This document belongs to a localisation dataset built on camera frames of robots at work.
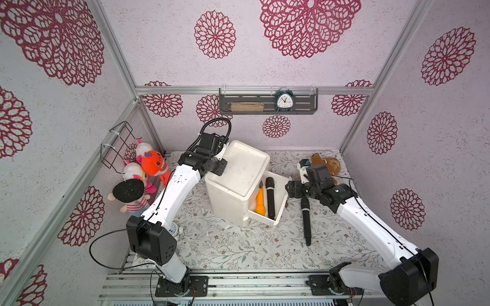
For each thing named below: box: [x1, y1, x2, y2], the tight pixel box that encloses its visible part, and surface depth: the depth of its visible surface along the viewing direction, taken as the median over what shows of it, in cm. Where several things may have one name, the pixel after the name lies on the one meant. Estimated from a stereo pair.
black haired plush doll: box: [107, 178, 151, 217], surface depth 78 cm
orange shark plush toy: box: [141, 150, 171, 187], surface depth 90 cm
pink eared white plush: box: [136, 139, 154, 163], surface depth 97 cm
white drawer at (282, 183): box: [246, 170, 293, 227], surface depth 87 cm
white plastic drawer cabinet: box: [204, 140, 271, 227], surface depth 81 cm
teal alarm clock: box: [274, 86, 295, 113], surface depth 92 cm
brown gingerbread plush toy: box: [310, 152, 341, 186], surface depth 105 cm
